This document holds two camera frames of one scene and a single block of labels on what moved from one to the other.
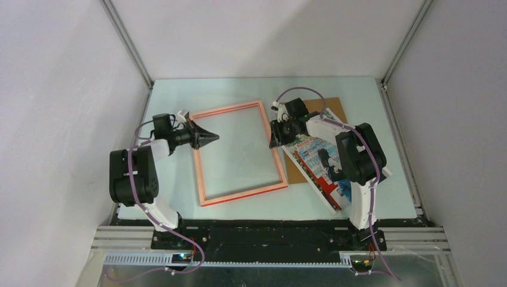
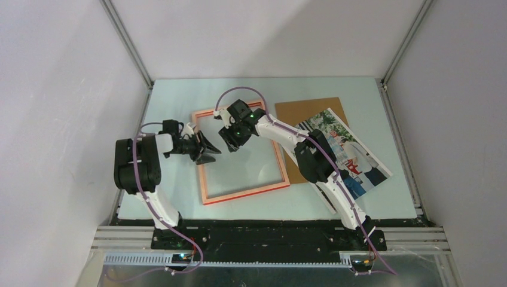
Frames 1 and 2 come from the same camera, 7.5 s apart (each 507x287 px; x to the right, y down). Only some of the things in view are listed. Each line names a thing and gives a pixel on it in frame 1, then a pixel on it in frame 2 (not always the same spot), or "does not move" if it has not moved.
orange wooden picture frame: x=213 y=111 does not move
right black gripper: x=277 y=138 to x=226 y=134
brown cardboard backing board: x=318 y=105 does not move
